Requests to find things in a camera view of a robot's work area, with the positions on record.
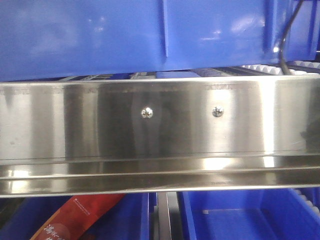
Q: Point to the large blue plastic bin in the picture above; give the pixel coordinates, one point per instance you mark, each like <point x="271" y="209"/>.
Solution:
<point x="44" y="39"/>

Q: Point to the lower right blue bin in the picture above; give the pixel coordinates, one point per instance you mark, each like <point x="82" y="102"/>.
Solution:
<point x="261" y="214"/>

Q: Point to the lower left blue bin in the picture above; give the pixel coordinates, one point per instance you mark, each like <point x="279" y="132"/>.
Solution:
<point x="128" y="220"/>

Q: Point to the left steel screw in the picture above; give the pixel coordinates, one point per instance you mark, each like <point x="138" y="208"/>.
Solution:
<point x="147" y="113"/>

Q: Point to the steel screw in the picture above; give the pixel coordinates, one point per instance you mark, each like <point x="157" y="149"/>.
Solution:
<point x="147" y="113"/>
<point x="218" y="111"/>

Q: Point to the right steel screw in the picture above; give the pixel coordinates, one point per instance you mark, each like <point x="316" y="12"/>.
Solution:
<point x="218" y="111"/>

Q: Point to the stainless steel shelf front beam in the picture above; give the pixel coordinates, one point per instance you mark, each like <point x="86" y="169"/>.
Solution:
<point x="88" y="137"/>

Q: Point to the red snack package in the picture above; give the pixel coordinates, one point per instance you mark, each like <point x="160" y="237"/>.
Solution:
<point x="76" y="216"/>

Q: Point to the white roller track right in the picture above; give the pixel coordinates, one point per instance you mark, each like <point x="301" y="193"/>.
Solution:
<point x="296" y="68"/>

